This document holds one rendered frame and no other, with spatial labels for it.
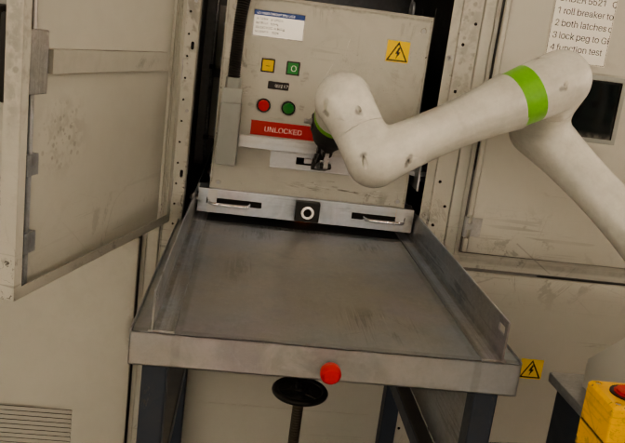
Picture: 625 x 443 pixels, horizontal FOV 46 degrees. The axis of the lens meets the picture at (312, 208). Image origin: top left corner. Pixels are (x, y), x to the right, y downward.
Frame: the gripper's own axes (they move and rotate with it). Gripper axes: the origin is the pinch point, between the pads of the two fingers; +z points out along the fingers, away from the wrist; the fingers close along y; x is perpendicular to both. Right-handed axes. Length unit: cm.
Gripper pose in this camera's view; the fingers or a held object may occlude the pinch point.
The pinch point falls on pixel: (318, 162)
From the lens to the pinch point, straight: 174.1
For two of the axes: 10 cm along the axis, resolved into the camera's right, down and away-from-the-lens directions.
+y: -0.7, 9.5, -2.9
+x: 9.9, 1.0, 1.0
